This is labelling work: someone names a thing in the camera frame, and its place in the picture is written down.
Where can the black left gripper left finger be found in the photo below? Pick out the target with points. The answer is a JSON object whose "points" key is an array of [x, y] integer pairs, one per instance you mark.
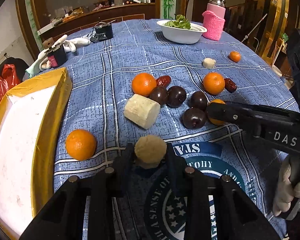
{"points": [[122, 166]]}

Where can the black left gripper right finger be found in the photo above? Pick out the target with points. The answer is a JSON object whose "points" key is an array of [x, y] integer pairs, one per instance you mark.
{"points": [[176, 166]]}

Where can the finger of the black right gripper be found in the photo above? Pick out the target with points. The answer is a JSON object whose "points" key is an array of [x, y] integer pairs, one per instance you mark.
{"points": [[250, 116]]}

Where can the beige round peeled fruit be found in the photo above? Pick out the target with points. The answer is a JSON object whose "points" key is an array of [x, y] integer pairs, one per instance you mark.
{"points": [[150, 151]]}

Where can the orange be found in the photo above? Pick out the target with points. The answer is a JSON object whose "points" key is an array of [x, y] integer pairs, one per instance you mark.
{"points": [[80, 144], [214, 121], [214, 83], [143, 84]]}

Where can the dark plum front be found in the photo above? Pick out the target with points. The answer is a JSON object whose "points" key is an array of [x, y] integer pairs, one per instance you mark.
{"points": [[194, 118]]}

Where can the dark plum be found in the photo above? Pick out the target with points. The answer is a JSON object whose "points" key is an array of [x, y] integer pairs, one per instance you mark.
{"points": [[176, 96], [159, 94], [198, 100], [194, 118]]}

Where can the white cylindrical yam piece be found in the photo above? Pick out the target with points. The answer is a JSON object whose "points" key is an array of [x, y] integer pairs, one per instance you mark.
{"points": [[142, 111]]}

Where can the red date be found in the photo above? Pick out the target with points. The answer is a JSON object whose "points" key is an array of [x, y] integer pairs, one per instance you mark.
{"points": [[230, 86], [163, 81]]}

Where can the white gloved right hand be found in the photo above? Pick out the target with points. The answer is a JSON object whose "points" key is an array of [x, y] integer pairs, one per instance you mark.
{"points": [[285, 192]]}

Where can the small far tangerine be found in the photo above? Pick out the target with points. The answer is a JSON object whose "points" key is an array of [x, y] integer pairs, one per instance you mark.
{"points": [[235, 56]]}

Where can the small white peeled piece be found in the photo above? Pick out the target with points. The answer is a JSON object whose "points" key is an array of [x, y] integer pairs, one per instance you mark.
{"points": [[209, 63]]}

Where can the white foam tray yellow tape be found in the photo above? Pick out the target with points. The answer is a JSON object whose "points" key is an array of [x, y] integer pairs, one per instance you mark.
{"points": [[30, 116]]}

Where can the pink bottle with sleeve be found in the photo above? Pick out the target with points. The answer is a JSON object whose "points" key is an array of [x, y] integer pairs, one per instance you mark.
{"points": [[213, 19]]}

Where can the white bowl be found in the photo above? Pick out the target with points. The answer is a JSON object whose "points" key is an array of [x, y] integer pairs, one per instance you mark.
{"points": [[182, 36]]}

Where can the green lettuce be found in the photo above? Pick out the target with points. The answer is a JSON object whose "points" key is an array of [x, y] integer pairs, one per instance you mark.
{"points": [[180, 22]]}

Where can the black jar pink label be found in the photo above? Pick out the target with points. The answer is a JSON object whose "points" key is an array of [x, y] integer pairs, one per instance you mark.
{"points": [[55, 54]]}

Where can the white cloth gloves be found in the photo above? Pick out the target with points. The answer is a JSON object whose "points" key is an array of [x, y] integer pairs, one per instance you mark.
{"points": [[70, 46]]}

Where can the red plastic bag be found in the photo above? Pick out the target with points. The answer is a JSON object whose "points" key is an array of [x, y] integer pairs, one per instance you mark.
{"points": [[8, 79]]}

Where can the wooden sideboard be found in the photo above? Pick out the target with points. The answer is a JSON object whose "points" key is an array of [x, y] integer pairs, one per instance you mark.
{"points": [[117, 14]]}

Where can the black box with cables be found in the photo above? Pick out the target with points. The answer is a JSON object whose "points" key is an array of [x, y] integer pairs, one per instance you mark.
{"points": [[102, 31]]}

